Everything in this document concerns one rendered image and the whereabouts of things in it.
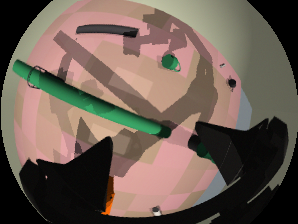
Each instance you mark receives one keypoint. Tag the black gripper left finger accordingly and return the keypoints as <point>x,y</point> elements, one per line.
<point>86,175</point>

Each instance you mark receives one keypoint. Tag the white cylindrical tube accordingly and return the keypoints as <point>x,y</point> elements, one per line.
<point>156,211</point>

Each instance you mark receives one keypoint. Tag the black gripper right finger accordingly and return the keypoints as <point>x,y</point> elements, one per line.
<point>229,147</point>

